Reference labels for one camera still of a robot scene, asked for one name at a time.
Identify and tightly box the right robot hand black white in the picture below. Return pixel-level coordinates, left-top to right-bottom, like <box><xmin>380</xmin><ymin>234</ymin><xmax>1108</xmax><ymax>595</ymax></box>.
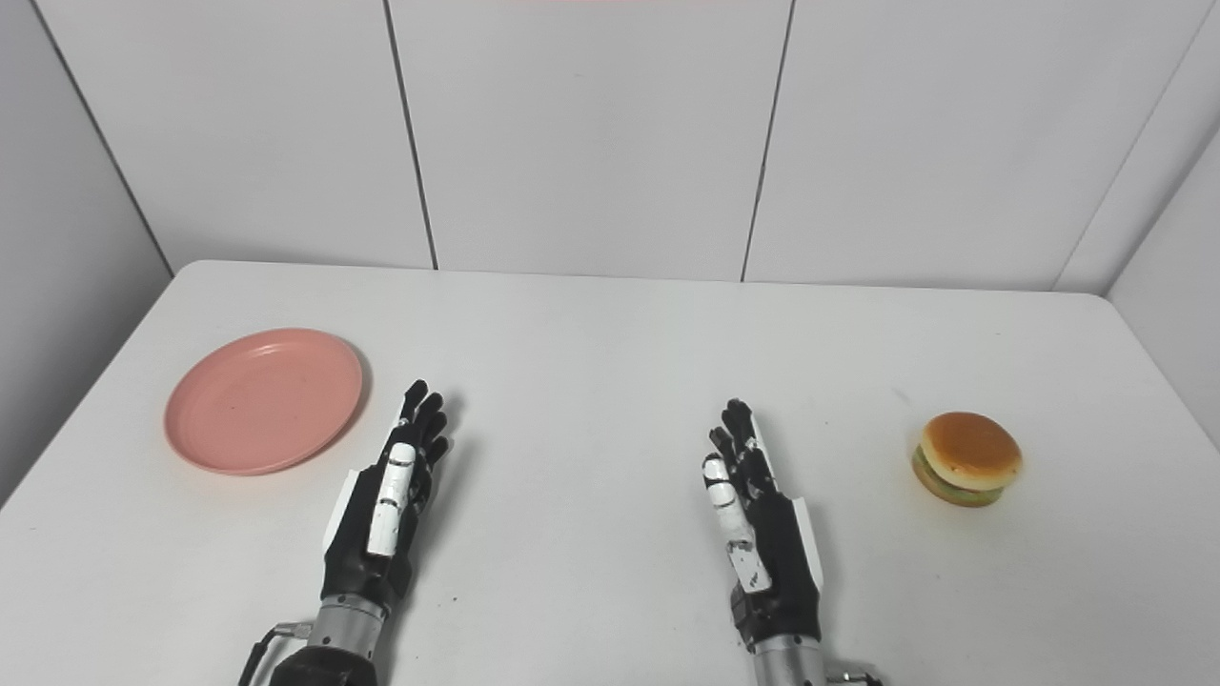
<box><xmin>702</xmin><ymin>398</ymin><xmax>824</xmax><ymax>653</ymax></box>

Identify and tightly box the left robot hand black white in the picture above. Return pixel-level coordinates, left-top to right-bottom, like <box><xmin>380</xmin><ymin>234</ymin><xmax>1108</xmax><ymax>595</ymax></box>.
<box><xmin>321</xmin><ymin>379</ymin><xmax>451</xmax><ymax>606</ymax></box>

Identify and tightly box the toy hamburger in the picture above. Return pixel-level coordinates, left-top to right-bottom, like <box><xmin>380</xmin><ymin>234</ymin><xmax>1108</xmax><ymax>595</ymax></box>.
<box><xmin>911</xmin><ymin>412</ymin><xmax>1024</xmax><ymax>508</ymax></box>

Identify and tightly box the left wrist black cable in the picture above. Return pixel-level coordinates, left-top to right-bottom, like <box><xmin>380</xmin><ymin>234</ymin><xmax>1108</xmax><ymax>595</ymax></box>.
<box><xmin>238</xmin><ymin>622</ymin><xmax>314</xmax><ymax>686</ymax></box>

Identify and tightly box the pink round plate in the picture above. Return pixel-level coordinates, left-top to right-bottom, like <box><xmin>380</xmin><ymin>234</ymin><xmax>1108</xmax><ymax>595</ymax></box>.
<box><xmin>163</xmin><ymin>329</ymin><xmax>364</xmax><ymax>476</ymax></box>

